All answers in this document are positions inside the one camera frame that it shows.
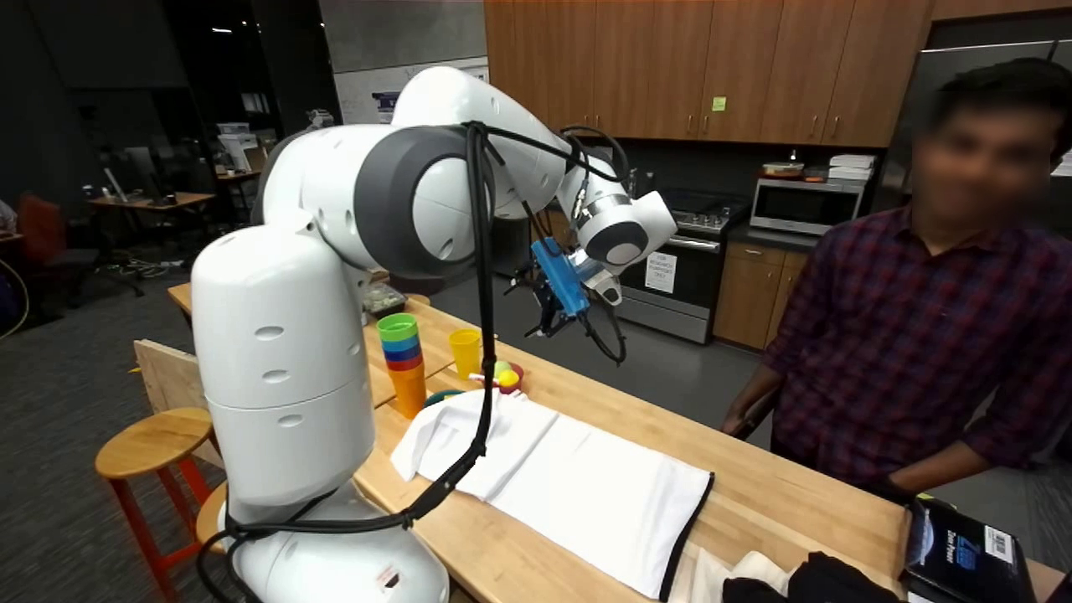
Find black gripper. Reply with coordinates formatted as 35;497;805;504
506;256;570;340

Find white cloth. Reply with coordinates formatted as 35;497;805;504
390;385;718;599

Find yellow plastic cup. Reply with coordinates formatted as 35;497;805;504
446;325;486;385

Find small red fruit bowl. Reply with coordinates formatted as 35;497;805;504
478;359;527;397

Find paper sheet on oven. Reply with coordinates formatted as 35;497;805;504
643;251;680;298

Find stack of colourful cups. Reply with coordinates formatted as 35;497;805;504
374;311;428;422

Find stainless steel oven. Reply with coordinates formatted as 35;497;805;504
617;196;738;348

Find narrow wooden base cabinet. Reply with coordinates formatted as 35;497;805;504
710;233;814;352

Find silver microwave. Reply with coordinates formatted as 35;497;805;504
747;175;870;242

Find cream fabric bag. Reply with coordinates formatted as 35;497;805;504
667;540;792;603

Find stack of white plates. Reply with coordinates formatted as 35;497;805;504
825;150;879;185

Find person in plaid shirt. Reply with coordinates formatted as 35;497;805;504
718;53;1072;504

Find wooden board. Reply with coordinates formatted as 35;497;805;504
130;336;216;418

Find black fabric bag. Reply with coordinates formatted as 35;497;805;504
720;548;905;603

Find wooden stool red legs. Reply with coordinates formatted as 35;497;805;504
94;404;221;603

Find black box with label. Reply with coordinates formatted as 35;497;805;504
897;491;1040;603

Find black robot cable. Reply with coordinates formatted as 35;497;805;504
199;116;631;603

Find long wooden wall cabinets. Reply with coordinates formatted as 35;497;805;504
483;0;939;150

